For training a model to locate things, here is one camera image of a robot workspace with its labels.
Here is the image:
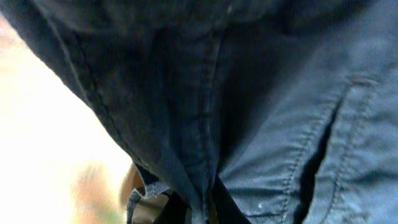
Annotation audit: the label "navy blue shorts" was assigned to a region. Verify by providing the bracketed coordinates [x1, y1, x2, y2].
[1, 0, 397, 224]

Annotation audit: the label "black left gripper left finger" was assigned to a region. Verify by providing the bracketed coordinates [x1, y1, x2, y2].
[154, 192, 187, 224]

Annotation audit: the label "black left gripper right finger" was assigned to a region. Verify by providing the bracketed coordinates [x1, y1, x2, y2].
[213, 176, 251, 224]

